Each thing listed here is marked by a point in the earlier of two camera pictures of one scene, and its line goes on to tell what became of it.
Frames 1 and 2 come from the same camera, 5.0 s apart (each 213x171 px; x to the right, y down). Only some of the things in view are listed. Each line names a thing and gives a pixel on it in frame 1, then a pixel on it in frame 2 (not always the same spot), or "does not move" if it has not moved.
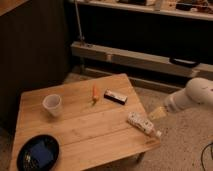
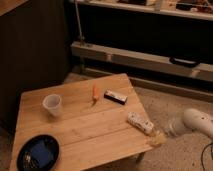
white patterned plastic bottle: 145,125 does not move
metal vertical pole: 79,25 does not move
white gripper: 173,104 to 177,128
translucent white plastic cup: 52,103 does not move
